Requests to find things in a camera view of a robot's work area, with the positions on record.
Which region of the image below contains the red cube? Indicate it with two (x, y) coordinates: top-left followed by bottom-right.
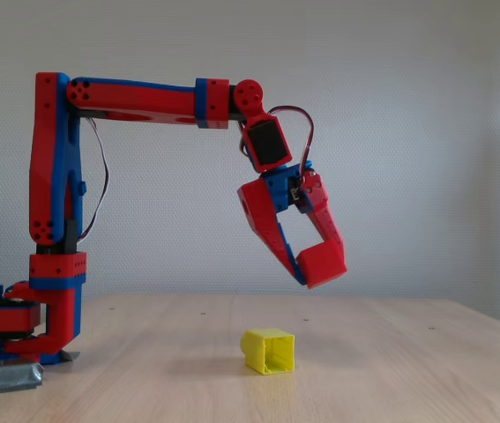
(296, 240), (348, 290)

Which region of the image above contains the yellow hollow cube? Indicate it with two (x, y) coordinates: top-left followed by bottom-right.
(239, 328), (296, 376)

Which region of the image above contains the red brown gripper servo cable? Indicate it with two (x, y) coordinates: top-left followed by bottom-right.
(238, 104), (316, 177)

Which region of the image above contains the red brown arm servo cable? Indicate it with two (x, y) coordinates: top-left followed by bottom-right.
(77, 118), (112, 242)

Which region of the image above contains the grey duct tape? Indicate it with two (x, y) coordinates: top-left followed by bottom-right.
(0, 350), (81, 396)

